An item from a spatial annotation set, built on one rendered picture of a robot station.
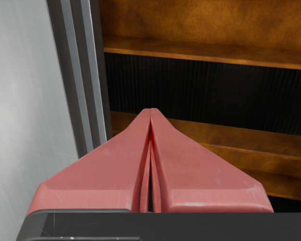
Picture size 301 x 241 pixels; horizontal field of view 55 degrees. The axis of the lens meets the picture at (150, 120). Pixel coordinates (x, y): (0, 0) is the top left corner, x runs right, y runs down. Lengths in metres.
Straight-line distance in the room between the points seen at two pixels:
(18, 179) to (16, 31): 0.17
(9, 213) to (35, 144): 0.14
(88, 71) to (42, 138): 0.08
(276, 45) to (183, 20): 0.11
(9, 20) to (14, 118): 0.09
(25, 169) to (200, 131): 0.24
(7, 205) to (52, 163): 0.11
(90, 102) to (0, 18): 0.09
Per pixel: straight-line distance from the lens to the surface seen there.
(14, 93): 0.26
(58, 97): 0.24
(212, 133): 0.43
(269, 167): 0.49
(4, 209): 0.41
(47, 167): 0.31
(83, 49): 0.24
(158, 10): 0.38
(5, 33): 0.24
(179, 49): 0.36
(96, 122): 0.28
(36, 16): 0.22
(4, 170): 0.34
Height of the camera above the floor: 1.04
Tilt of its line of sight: 52 degrees down
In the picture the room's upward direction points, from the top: 157 degrees counter-clockwise
